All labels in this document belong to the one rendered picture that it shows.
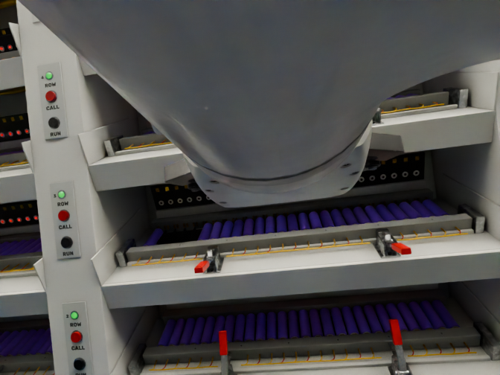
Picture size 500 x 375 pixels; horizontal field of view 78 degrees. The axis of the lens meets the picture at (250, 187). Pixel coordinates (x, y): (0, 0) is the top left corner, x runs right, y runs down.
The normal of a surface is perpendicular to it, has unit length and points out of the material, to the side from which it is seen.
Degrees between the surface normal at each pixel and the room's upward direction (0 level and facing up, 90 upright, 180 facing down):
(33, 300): 110
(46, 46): 90
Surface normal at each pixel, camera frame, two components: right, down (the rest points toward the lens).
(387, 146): 0.39, -0.24
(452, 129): -0.07, 0.34
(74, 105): -0.11, 0.00
